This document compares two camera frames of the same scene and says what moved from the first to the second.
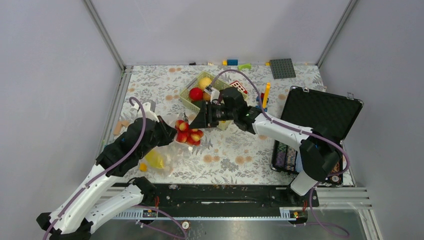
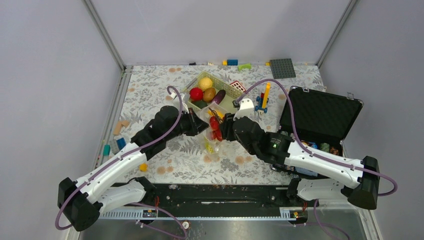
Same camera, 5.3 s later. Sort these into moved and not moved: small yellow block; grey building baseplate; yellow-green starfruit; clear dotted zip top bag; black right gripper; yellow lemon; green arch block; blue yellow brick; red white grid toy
Moved: clear dotted zip top bag; yellow-green starfruit; black right gripper
Not moved: green arch block; small yellow block; yellow lemon; grey building baseplate; blue yellow brick; red white grid toy
